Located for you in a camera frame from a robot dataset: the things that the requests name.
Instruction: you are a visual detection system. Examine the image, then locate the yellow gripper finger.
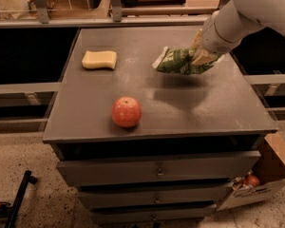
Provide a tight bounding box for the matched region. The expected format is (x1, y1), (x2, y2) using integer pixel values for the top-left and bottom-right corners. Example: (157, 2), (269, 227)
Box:
(191, 47), (219, 66)
(190, 29), (202, 48)

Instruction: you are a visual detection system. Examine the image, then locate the green jalapeno chip bag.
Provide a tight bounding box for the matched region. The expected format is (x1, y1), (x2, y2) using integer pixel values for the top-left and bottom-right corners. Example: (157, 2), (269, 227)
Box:
(152, 47), (221, 75)

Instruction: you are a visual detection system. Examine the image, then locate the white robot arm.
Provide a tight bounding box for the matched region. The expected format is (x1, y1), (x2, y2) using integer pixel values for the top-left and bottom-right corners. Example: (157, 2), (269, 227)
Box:
(191, 0), (285, 67)

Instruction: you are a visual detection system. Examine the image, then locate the red apple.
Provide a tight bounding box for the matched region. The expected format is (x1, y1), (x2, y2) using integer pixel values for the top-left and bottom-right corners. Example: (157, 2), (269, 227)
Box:
(111, 97), (142, 128)

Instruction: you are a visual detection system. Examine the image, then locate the yellow sponge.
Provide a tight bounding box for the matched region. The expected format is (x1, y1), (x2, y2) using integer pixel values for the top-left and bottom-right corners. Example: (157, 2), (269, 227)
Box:
(82, 50), (117, 69)

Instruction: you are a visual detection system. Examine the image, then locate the grey drawer cabinet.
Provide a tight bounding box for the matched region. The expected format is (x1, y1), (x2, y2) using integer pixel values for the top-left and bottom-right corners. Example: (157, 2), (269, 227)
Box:
(43, 27), (276, 215)

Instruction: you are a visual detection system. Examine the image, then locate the top grey drawer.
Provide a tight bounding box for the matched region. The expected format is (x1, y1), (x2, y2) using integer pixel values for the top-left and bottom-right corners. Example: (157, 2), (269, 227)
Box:
(57, 150), (260, 186)

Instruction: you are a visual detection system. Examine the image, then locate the grey drawer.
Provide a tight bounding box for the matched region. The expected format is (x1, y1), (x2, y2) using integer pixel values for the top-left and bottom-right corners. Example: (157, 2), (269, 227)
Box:
(92, 204), (217, 224)
(57, 150), (260, 186)
(78, 185), (231, 210)

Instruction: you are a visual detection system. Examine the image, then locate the red item in box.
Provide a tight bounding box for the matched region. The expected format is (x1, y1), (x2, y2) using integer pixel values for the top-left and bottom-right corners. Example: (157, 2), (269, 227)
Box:
(245, 174), (260, 187)

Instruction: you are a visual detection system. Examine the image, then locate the open cardboard box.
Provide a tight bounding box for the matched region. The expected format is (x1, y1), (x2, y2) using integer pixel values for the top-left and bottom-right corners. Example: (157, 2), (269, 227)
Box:
(218, 132), (285, 211)

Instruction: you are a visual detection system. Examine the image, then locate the middle grey drawer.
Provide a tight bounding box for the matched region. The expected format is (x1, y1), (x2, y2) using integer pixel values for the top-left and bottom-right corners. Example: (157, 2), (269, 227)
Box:
(78, 185), (231, 210)

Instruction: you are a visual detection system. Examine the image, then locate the bottom grey drawer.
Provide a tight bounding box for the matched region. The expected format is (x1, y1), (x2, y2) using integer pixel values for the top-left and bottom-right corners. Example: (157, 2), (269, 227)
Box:
(92, 204), (217, 224)

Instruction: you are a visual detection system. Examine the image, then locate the black stand on floor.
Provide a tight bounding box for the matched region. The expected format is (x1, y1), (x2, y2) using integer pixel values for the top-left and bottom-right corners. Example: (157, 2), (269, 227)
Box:
(0, 170), (37, 228)

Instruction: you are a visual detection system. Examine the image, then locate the grey metal shelf rail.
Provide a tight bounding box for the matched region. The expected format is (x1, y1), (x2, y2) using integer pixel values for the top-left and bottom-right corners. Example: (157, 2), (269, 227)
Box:
(0, 0), (234, 29)

